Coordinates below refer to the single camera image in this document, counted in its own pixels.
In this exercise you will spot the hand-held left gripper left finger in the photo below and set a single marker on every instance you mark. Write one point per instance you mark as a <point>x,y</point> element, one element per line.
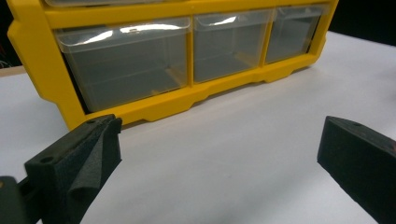
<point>71,161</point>

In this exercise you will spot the yellow drawer organizer cabinet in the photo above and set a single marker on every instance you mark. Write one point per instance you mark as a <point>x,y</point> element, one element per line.
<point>34,46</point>

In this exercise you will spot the clear plastic drawer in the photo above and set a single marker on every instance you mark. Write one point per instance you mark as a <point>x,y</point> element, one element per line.
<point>229,45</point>
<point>124,65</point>
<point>291,32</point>

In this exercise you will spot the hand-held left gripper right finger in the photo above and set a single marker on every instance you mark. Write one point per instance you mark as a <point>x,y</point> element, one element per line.
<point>358,155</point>

